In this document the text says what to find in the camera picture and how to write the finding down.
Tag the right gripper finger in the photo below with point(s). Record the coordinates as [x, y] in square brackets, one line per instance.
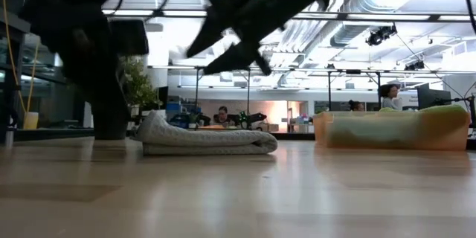
[208, 39]
[234, 59]

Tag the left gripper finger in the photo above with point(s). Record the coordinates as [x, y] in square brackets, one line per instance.
[108, 96]

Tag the grey waffle-weave towel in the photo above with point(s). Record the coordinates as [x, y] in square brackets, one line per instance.
[208, 139]

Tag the orange plastic bin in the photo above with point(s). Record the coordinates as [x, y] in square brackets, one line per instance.
[390, 134]

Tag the green microfiber towel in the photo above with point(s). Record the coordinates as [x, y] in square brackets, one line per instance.
[444, 108]

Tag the black background robot arm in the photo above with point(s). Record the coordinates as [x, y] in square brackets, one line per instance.
[254, 118]

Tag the green potted plant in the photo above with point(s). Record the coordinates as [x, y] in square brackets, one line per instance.
[139, 85]

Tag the person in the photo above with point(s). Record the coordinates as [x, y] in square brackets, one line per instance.
[356, 106]
[222, 116]
[390, 98]

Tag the pale yellow cup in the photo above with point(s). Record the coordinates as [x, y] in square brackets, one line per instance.
[31, 121]

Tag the black overhead light bar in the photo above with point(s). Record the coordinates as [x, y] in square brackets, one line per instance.
[372, 16]

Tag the black computer monitor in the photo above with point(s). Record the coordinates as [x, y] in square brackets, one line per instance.
[433, 98]

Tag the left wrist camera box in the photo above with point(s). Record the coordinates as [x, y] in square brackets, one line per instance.
[129, 37]

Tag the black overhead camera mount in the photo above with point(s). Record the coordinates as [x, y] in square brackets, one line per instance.
[381, 34]

